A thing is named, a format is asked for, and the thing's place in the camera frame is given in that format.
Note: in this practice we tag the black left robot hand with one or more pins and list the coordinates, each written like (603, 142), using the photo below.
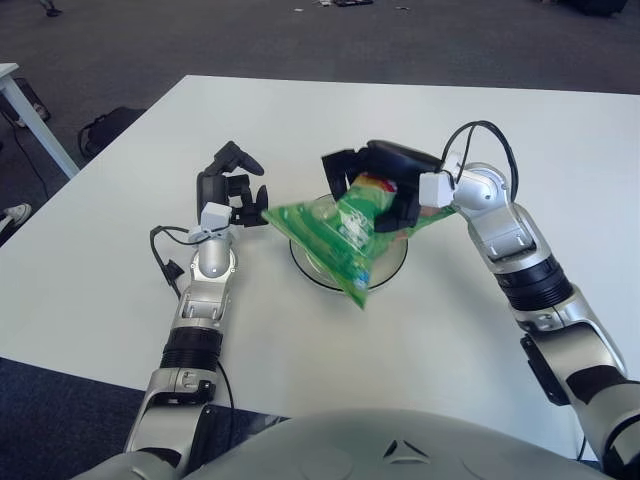
(212, 187)

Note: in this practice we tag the white wrist sensor box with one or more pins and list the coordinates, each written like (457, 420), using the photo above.
(216, 215)
(434, 190)

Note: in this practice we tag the person's dark shoes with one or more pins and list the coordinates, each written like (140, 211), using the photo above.
(50, 7)

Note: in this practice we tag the white plate with black rim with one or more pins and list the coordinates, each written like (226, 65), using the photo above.
(390, 260)

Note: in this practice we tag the white sneaker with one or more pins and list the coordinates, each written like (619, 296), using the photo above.
(17, 212)

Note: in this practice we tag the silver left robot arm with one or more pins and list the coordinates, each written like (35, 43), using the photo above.
(210, 260)

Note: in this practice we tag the white right wrist sensor box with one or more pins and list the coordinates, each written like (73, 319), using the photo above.
(434, 190)

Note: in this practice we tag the black backpack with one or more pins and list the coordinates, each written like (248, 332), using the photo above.
(115, 125)

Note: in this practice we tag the white left wrist sensor box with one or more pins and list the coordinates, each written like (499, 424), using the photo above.
(216, 215)

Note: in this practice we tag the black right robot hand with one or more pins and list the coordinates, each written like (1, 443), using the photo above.
(400, 162)

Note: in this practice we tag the grey robot torso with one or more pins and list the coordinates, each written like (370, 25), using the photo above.
(350, 445)

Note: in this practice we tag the green potato chips bag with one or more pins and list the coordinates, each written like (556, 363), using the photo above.
(325, 230)

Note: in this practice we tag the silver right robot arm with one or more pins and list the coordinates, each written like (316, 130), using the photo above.
(510, 230)

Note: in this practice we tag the electronics clutter on floor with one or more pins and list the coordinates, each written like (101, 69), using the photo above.
(345, 3)

